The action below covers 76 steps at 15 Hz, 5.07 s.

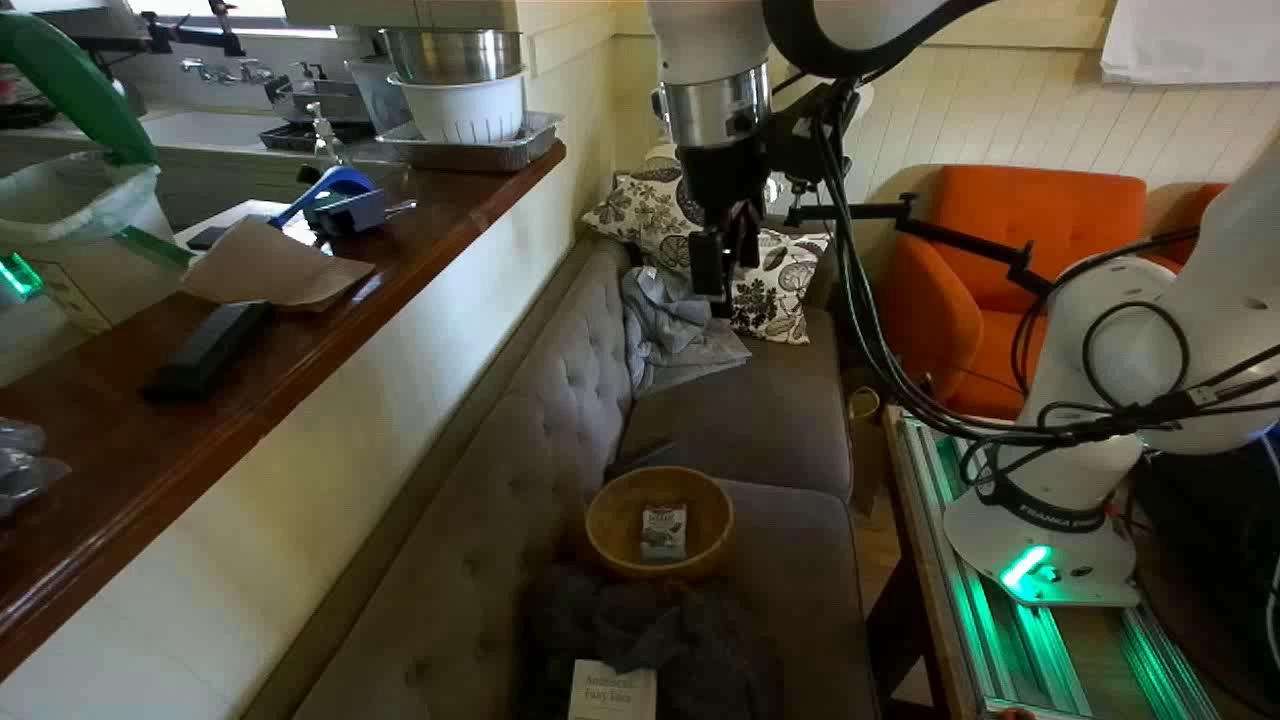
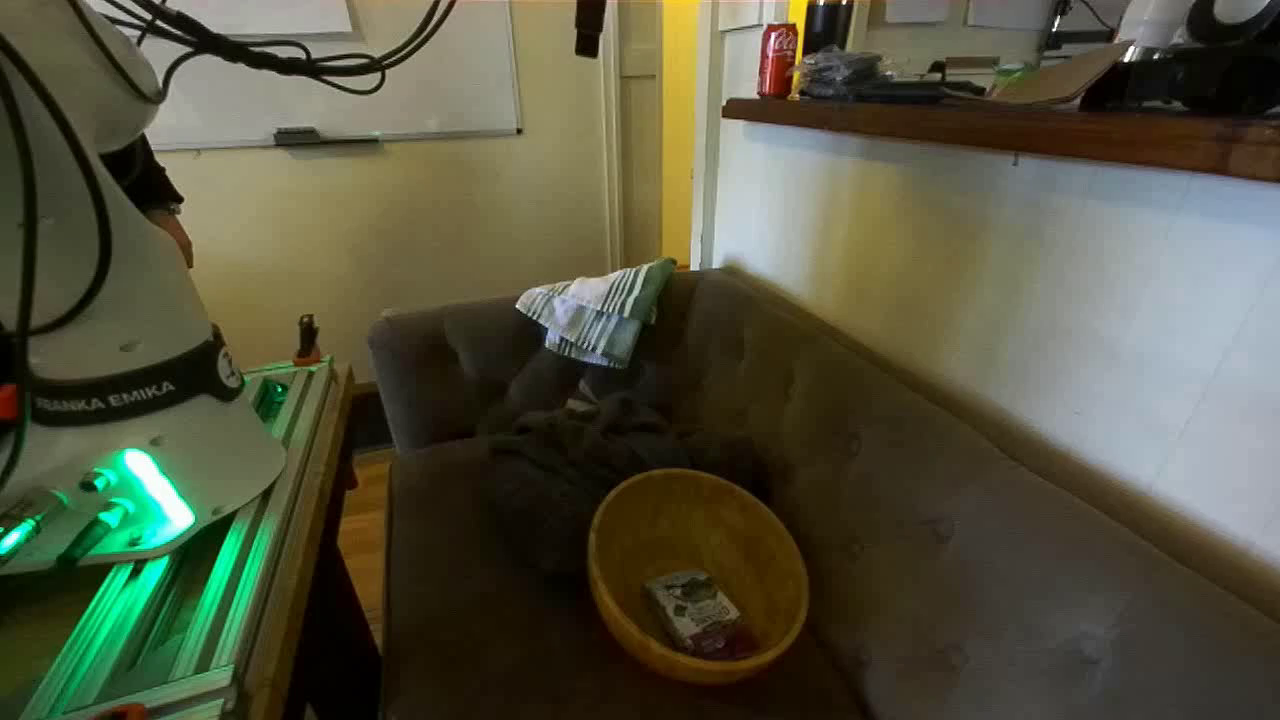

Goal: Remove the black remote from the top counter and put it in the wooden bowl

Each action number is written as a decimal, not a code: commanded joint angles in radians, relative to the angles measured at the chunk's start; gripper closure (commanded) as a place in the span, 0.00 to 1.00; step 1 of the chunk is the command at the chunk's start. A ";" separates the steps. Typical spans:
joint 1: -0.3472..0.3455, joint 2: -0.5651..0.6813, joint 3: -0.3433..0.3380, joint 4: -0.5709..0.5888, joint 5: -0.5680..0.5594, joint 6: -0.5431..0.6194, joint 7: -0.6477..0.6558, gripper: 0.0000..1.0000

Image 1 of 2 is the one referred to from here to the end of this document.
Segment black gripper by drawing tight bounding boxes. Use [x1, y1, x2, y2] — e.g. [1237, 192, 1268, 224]
[676, 131, 776, 320]

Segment black remote control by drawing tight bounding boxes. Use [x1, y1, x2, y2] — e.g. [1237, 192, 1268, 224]
[140, 300, 274, 399]

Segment wooden bowl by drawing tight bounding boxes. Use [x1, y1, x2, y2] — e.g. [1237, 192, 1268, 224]
[579, 462, 739, 585]

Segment white ribbed bowl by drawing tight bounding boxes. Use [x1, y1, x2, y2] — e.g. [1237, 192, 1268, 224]
[387, 73, 532, 146]

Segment dark wooden counter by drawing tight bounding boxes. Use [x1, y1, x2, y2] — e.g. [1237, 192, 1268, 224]
[0, 138, 571, 675]

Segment floral patterned pillow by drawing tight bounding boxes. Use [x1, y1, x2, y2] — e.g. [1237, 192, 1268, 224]
[579, 169, 831, 347]

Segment small yellow cup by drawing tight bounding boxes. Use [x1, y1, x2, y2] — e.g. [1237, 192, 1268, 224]
[845, 380, 889, 428]

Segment orange armchair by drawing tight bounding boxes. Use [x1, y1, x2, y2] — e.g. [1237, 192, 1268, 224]
[1144, 179, 1231, 273]
[876, 163, 1152, 423]

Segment metal baking tray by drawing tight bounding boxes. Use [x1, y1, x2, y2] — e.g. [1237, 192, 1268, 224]
[374, 114, 563, 175]

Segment small printed card box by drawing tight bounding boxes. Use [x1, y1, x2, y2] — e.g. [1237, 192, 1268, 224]
[635, 499, 692, 565]

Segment stainless steel pot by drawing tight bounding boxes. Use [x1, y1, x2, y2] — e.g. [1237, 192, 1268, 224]
[375, 24, 529, 90]

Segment dark grey fuzzy blanket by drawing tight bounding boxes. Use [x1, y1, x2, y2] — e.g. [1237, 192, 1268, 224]
[525, 565, 785, 720]

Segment blue tape dispenser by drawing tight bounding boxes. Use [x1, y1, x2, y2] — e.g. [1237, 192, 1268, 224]
[270, 163, 391, 243]

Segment white booklet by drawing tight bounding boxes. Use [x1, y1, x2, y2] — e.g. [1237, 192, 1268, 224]
[563, 655, 661, 720]

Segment metal kitchen faucet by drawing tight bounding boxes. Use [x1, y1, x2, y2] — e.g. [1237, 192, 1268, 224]
[175, 52, 338, 153]

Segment white hanging cloth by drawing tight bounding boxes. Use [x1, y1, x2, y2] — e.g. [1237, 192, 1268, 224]
[1095, 0, 1280, 92]

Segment black bag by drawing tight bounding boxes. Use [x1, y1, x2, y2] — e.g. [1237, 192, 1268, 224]
[1132, 437, 1280, 711]

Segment clear plastic container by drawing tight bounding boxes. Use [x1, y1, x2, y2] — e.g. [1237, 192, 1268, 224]
[0, 158, 197, 336]

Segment green curved plastic chute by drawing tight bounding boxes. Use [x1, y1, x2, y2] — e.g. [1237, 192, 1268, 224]
[0, 13, 160, 172]

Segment crumpled clear plastic bag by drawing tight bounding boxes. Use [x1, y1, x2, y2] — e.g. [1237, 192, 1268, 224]
[0, 414, 73, 524]

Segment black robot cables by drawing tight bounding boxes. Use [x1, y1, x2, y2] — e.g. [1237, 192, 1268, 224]
[797, 77, 1280, 454]

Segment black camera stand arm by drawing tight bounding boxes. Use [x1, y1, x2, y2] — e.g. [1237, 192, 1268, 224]
[785, 192, 1057, 304]

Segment aluminium rail robot table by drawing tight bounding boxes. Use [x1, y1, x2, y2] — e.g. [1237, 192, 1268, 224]
[883, 405, 1225, 720]

